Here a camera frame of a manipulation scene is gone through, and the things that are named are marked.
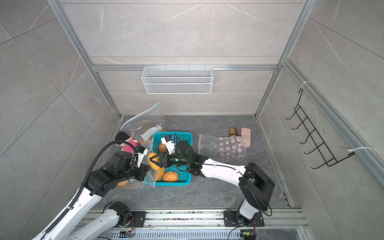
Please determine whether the teal plastic basket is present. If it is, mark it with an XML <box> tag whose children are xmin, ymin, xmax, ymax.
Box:
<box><xmin>143</xmin><ymin>132</ymin><xmax>193</xmax><ymax>187</ymax></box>

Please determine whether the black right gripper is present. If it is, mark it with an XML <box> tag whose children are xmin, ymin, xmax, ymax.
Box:
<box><xmin>152</xmin><ymin>150</ymin><xmax>192</xmax><ymax>169</ymax></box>

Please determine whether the plush doll pink black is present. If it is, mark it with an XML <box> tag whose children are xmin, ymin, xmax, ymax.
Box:
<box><xmin>115</xmin><ymin>132</ymin><xmax>138</xmax><ymax>154</ymax></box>

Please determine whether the black wire hook rack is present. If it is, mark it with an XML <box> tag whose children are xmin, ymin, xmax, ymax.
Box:
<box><xmin>285</xmin><ymin>89</ymin><xmax>355</xmax><ymax>170</ymax></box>

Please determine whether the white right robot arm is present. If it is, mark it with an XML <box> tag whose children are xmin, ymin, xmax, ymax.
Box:
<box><xmin>150</xmin><ymin>141</ymin><xmax>275</xmax><ymax>226</ymax></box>

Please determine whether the clear zipper bag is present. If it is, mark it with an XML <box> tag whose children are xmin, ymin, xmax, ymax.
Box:
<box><xmin>120</xmin><ymin>103</ymin><xmax>166</xmax><ymax>142</ymax></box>
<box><xmin>118</xmin><ymin>141</ymin><xmax>156</xmax><ymax>190</ymax></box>

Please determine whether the pink rectangular box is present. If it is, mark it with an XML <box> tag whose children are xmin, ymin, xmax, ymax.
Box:
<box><xmin>241</xmin><ymin>128</ymin><xmax>251</xmax><ymax>148</ymax></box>

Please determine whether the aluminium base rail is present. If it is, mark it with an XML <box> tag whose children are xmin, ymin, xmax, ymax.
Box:
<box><xmin>97</xmin><ymin>209</ymin><xmax>313</xmax><ymax>240</ymax></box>

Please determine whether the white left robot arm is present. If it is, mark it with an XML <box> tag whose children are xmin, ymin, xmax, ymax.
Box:
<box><xmin>35</xmin><ymin>151</ymin><xmax>151</xmax><ymax>240</ymax></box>

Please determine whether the smooth brown potato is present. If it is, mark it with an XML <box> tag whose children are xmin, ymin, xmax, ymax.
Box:
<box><xmin>118</xmin><ymin>181</ymin><xmax>128</xmax><ymax>187</ymax></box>

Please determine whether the black corrugated cable hose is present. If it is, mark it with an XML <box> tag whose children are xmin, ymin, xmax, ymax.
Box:
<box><xmin>43</xmin><ymin>140</ymin><xmax>137</xmax><ymax>235</ymax></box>

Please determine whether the brown cylindrical bottle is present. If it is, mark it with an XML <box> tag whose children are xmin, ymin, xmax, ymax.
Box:
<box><xmin>229</xmin><ymin>127</ymin><xmax>239</xmax><ymax>137</ymax></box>

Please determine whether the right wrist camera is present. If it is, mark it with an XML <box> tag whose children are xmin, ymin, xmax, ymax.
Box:
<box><xmin>161</xmin><ymin>135</ymin><xmax>176</xmax><ymax>155</ymax></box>

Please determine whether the white wire mesh shelf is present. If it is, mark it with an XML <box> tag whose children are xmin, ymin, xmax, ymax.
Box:
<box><xmin>141</xmin><ymin>67</ymin><xmax>214</xmax><ymax>95</ymax></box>

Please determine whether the pink dotted clear bag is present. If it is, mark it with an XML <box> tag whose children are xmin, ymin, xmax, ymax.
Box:
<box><xmin>198</xmin><ymin>135</ymin><xmax>247</xmax><ymax>163</ymax></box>

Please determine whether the wrinkled brown potato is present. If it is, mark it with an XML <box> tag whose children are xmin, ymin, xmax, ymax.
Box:
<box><xmin>163</xmin><ymin>172</ymin><xmax>179</xmax><ymax>182</ymax></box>

